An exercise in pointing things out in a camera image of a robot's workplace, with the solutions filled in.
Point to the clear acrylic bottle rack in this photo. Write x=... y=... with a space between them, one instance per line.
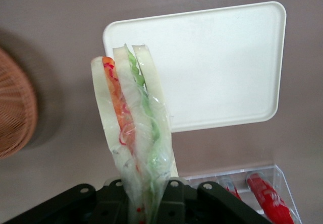
x=280 y=174

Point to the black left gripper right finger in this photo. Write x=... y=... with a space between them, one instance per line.
x=214 y=198

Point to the triangle sandwich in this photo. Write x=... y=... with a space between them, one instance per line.
x=126 y=113

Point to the beige plastic tray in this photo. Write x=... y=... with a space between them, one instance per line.
x=214 y=70

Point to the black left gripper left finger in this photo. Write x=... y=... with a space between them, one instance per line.
x=75 y=198

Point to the red cola bottle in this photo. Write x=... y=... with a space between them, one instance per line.
x=267 y=201
x=230 y=187

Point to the round brown wicker basket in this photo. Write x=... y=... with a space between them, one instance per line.
x=15 y=108

